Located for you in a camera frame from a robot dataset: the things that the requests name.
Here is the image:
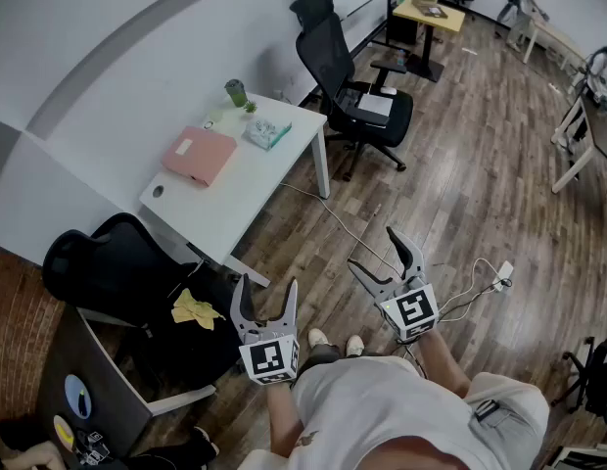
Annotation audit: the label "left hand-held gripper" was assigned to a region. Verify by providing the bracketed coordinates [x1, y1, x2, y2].
[229, 272, 303, 387]

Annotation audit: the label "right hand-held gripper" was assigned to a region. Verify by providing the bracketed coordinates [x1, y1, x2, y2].
[347, 226, 441, 344]

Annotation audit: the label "person's right forearm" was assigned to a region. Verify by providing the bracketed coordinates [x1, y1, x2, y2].
[414, 328, 475, 401]

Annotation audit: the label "person's left forearm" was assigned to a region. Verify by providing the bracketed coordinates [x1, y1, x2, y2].
[265, 381, 305, 459]

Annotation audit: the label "person's left white shoe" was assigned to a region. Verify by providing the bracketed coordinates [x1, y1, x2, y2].
[306, 328, 334, 350]

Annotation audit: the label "yellow cloth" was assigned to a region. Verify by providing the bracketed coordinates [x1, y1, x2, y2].
[170, 288, 227, 332]

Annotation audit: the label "person's black trousers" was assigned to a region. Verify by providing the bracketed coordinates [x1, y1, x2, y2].
[294, 343, 383, 377]

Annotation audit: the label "white power strip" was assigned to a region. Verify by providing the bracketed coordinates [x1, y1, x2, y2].
[493, 260, 516, 293]

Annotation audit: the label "person's white shirt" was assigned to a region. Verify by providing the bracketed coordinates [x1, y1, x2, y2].
[234, 354, 552, 470]

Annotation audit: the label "pink file box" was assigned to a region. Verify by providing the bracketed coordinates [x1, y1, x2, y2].
[161, 124, 239, 189]

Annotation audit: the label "grey laptop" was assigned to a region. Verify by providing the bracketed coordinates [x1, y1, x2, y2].
[334, 87, 394, 127]

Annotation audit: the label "blue oval sticker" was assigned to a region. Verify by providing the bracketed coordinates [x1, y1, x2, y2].
[63, 373, 93, 420]

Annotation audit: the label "green drinking bottle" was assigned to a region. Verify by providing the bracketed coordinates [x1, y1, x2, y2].
[223, 78, 250, 109]

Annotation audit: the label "black mesh office chair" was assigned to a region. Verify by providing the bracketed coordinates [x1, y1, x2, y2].
[288, 0, 415, 183]

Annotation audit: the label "black swivel chair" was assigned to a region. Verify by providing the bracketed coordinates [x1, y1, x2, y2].
[550, 333, 607, 418]

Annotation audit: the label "dark table with white legs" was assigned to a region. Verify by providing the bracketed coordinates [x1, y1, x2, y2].
[550, 93, 607, 195]

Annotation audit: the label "yellow table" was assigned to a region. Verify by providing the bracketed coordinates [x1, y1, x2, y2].
[391, 0, 467, 83]

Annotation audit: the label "light wooden table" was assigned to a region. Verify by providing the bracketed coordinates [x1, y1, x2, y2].
[521, 15, 587, 69]

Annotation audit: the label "white power strip cable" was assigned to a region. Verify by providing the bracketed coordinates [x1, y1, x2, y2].
[436, 257, 503, 323]

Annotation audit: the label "white floor cable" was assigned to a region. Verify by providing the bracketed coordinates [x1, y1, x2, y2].
[277, 182, 407, 283]

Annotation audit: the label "grey strap with black buckle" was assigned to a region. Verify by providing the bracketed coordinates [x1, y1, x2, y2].
[472, 397, 503, 423]

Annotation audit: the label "dark desk with white frame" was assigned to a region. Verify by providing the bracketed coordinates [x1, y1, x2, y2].
[38, 301, 217, 459]

